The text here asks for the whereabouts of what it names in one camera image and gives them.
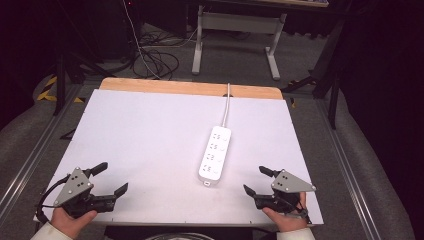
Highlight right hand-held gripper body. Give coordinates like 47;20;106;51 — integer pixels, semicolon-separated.
254;169;317;214

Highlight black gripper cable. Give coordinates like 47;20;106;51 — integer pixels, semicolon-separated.
35;174;72;224

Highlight person's right hand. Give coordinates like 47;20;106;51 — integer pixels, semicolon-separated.
262;192;310;233

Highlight yellow black floor tape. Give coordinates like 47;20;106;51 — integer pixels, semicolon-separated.
36;75;85;104

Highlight white power strip cable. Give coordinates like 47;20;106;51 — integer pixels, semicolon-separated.
221;83;232;128

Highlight aluminium rail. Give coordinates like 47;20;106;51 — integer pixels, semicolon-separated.
315;99;383;240
0;83;84;216

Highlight white metal desk frame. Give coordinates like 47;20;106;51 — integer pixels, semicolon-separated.
191;4;288;81

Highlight white board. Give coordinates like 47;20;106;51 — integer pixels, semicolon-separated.
33;88;324;228

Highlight thin white cable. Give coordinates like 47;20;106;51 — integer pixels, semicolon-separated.
121;0;162;80

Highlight person's left hand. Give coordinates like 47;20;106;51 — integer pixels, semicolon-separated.
49;207;98;240

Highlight black metal stand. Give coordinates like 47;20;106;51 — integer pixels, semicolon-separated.
52;49;116;117
280;18;346;130

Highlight black floor cables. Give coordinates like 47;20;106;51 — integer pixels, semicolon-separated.
132;29;181;81

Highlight white power strip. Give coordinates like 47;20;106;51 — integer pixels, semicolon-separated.
198;125;233;188

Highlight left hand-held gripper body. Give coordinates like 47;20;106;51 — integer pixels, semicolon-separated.
53;166;118;219

